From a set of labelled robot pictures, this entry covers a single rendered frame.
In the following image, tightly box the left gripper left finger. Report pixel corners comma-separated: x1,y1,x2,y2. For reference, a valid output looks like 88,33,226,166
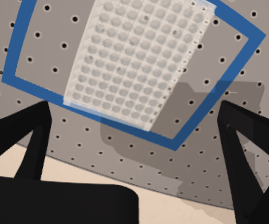
0,101,52,180

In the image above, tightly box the white well plate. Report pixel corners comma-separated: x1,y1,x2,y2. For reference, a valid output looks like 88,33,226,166
63,0,217,131

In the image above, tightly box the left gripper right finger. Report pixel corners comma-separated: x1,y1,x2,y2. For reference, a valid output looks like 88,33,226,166
217,100,269,224

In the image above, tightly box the grey flat mat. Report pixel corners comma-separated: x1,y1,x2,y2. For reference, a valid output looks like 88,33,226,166
0,0,269,211

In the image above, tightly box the blue tape outline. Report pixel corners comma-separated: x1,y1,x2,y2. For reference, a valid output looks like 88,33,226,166
1,0,266,151

